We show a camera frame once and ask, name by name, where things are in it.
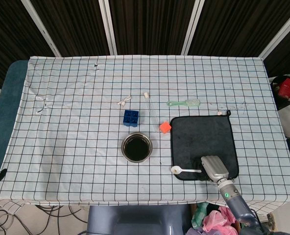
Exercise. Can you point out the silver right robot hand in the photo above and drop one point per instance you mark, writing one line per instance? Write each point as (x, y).
(214, 167)

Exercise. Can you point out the white plastic spoon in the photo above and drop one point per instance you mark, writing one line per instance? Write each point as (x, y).
(176, 169)

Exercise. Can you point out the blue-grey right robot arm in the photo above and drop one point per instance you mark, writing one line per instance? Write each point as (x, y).
(235, 203)

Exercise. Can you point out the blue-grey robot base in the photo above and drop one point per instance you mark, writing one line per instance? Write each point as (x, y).
(135, 220)

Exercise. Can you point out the black cloth mat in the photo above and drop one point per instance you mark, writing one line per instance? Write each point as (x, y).
(201, 137)

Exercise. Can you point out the round metal cup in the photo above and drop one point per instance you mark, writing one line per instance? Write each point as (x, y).
(136, 148)

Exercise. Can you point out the green plastic bag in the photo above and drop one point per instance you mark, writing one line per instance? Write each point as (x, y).
(199, 215)

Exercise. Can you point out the pink plastic bag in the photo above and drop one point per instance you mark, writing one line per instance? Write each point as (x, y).
(218, 220)

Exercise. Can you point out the orange cube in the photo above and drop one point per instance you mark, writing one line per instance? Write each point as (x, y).
(165, 127)

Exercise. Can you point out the purple plastic bag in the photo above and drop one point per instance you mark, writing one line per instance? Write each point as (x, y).
(194, 231)

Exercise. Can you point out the green plastic brush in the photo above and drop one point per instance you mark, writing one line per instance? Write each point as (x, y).
(192, 102)

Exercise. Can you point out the glass tube with white stopper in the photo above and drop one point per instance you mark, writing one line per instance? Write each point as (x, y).
(150, 107)

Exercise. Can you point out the black waste bin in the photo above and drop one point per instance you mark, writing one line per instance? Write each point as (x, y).
(276, 98)

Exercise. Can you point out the blue four-cell block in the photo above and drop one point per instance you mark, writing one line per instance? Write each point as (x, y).
(130, 118)

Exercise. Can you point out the red carton box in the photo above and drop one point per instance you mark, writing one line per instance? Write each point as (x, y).
(287, 86)

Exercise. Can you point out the white checked tablecloth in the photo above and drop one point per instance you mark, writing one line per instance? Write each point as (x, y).
(61, 147)

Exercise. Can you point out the white partition post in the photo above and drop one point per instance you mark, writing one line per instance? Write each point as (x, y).
(41, 28)
(279, 31)
(192, 27)
(108, 27)

